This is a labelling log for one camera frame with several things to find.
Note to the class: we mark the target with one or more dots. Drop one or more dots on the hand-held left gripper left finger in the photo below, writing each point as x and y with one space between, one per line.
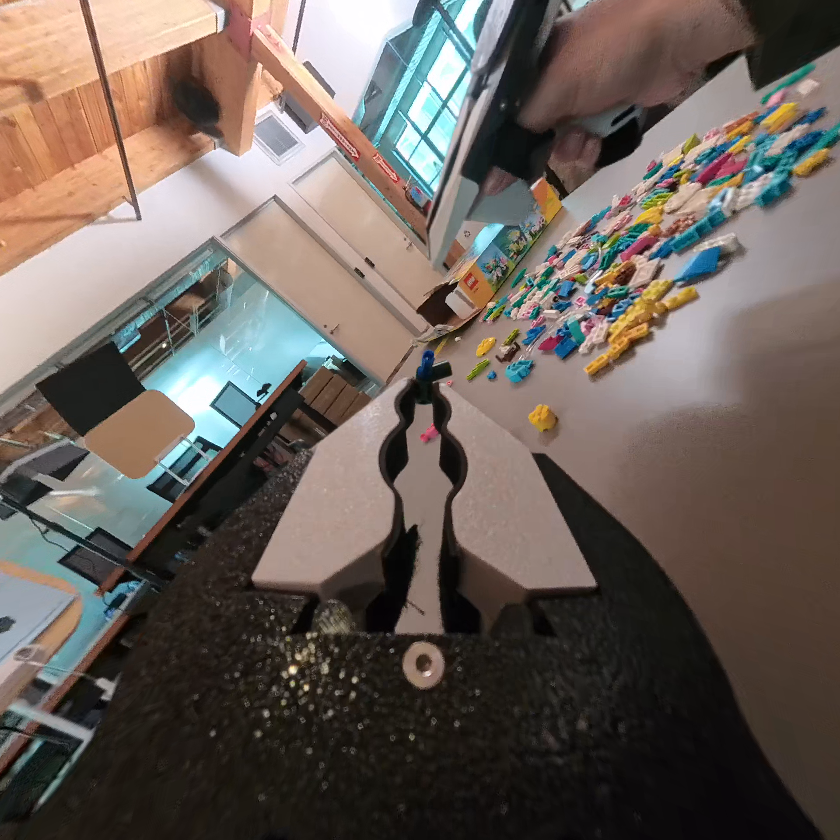
328 518

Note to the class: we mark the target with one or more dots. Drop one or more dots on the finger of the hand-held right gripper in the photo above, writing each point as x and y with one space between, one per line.
472 210

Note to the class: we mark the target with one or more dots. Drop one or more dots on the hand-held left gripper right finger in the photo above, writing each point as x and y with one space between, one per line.
518 525

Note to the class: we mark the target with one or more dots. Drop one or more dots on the blue connector pin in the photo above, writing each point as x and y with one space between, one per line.
426 359

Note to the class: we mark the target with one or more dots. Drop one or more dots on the dark green connector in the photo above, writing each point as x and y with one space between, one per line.
438 372

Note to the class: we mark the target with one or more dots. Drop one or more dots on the grey desk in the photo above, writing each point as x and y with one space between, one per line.
689 492

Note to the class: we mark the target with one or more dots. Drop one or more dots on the person's right hand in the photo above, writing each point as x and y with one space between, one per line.
630 52

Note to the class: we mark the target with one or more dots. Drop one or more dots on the yellow toy box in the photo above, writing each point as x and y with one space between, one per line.
505 253

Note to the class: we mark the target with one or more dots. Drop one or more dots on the red beam sign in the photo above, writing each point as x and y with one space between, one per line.
338 134
386 169

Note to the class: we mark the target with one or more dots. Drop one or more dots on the grid window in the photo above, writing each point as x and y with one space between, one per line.
426 98

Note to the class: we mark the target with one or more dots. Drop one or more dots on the white door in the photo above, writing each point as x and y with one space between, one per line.
308 282
367 216

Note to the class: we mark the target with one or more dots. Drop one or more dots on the yellow round brick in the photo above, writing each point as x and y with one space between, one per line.
543 418

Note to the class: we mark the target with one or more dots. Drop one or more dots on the stack of cardboard boxes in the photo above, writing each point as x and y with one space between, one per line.
334 397

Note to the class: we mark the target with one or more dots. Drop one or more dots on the long wood edged table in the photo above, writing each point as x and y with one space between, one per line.
216 459

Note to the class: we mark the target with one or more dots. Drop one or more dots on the small pink brick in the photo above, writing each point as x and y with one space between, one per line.
428 433

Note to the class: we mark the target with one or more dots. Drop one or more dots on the pile of colourful bricks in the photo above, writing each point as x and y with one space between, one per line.
656 262

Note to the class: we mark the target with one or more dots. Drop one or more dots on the rounded wooden board stand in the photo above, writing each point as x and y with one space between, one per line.
138 433

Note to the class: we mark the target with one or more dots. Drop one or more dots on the black rectangular panel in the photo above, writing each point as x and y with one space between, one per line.
92 387

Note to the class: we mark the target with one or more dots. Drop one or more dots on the wooden booklet stand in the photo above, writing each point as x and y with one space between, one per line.
39 568

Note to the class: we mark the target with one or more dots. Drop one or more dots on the black ceiling speaker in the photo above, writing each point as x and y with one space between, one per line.
197 108

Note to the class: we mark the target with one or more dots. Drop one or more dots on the black hanging rod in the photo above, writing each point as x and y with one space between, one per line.
111 105

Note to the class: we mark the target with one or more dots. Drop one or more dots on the wall air vent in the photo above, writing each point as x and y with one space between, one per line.
279 134

